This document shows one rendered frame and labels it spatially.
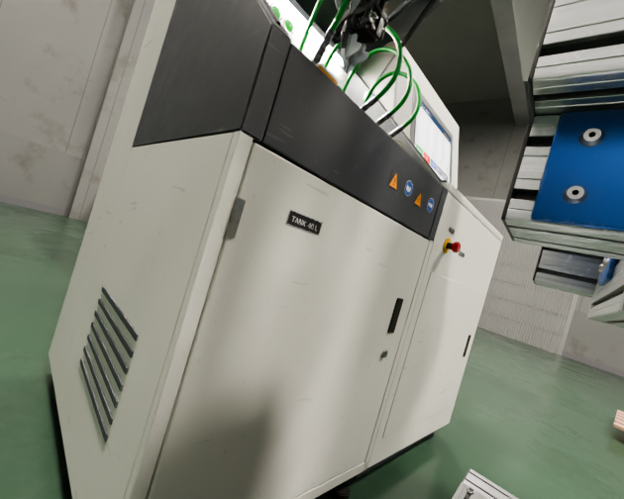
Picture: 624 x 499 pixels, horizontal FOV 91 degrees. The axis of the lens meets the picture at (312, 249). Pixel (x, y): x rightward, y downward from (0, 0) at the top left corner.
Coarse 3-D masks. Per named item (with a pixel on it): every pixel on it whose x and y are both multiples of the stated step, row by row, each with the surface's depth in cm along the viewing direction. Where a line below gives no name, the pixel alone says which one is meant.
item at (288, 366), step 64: (256, 192) 47; (320, 192) 56; (256, 256) 49; (320, 256) 60; (384, 256) 76; (256, 320) 52; (320, 320) 63; (384, 320) 82; (192, 384) 46; (256, 384) 55; (320, 384) 68; (384, 384) 89; (192, 448) 48; (256, 448) 58; (320, 448) 73
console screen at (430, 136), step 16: (416, 96) 127; (432, 112) 140; (416, 128) 126; (432, 128) 139; (416, 144) 125; (432, 144) 138; (448, 144) 153; (432, 160) 137; (448, 160) 152; (448, 176) 151
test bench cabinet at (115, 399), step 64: (128, 192) 76; (192, 192) 50; (128, 256) 66; (192, 256) 45; (128, 320) 57; (192, 320) 44; (64, 384) 79; (128, 384) 51; (64, 448) 68; (128, 448) 46
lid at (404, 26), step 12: (300, 0) 105; (312, 0) 106; (324, 0) 106; (396, 0) 110; (408, 0) 110; (420, 0) 109; (444, 0) 110; (312, 12) 109; (324, 12) 109; (336, 12) 110; (384, 12) 113; (396, 12) 113; (408, 12) 112; (420, 12) 113; (324, 24) 113; (396, 24) 116; (408, 24) 116; (384, 36) 120; (372, 48) 124
